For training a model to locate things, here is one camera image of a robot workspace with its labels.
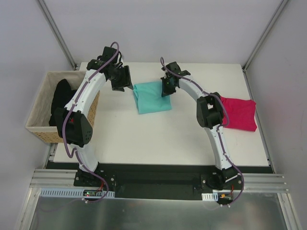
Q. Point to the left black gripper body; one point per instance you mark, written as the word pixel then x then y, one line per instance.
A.
pixel 126 76

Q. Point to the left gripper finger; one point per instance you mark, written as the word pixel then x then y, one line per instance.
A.
pixel 121 89
pixel 130 85

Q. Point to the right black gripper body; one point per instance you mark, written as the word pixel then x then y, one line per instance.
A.
pixel 166 84

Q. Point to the teal t shirt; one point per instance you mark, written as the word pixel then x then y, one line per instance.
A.
pixel 148 98

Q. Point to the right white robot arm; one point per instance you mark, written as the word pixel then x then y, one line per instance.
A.
pixel 211 115

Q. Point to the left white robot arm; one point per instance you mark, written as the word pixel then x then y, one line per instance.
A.
pixel 77 136

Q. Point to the black t shirt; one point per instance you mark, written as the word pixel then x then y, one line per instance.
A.
pixel 62 95

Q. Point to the folded pink t shirt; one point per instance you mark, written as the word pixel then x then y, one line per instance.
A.
pixel 241 114

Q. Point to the wicker laundry basket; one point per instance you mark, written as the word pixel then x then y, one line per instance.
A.
pixel 39 117

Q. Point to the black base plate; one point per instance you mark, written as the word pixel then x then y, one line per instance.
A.
pixel 167 182

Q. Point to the aluminium rail frame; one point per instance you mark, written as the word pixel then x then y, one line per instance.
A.
pixel 255 179

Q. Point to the right slotted cable duct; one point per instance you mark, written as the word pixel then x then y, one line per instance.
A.
pixel 210 196

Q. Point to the slotted cable duct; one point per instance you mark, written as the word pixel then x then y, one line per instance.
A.
pixel 210 196
pixel 75 193

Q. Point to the left slotted cable duct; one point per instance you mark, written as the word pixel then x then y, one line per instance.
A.
pixel 75 193

